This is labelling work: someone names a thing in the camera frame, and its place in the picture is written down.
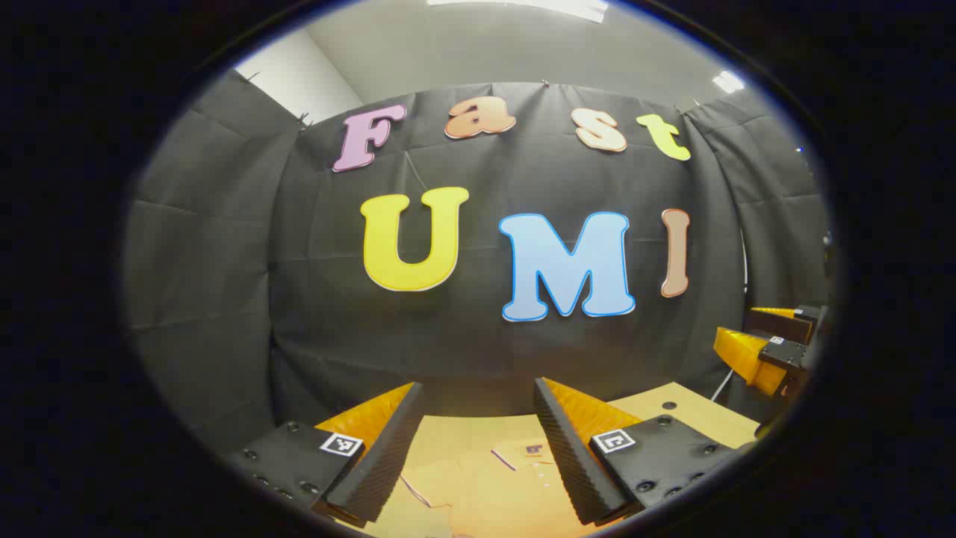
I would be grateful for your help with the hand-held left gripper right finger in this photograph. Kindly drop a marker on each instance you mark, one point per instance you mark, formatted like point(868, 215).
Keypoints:
point(571, 463)

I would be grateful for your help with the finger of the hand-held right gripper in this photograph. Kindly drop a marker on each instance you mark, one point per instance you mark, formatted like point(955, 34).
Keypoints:
point(780, 321)
point(747, 359)

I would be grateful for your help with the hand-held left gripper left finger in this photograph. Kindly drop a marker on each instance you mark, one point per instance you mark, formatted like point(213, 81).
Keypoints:
point(377, 463)

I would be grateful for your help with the orange T-shirt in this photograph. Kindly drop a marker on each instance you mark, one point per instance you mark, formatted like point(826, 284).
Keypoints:
point(478, 486)

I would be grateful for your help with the ceiling light panel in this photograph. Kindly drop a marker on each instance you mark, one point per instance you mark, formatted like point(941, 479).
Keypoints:
point(728, 81)
point(523, 6)

